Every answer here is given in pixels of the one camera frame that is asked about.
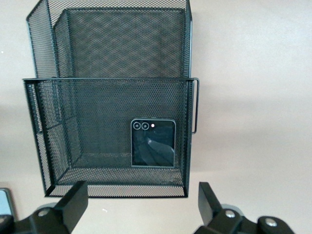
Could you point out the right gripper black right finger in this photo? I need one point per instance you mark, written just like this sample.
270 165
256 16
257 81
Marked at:
212 214

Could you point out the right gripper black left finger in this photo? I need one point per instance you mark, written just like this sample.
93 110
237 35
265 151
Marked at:
70 209

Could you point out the small black flip phone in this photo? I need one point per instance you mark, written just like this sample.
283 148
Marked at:
153 146

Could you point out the grey closed laptop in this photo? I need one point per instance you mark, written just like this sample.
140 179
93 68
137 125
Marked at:
4 200

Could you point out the black mesh two-tier basket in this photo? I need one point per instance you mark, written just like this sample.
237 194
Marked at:
109 61

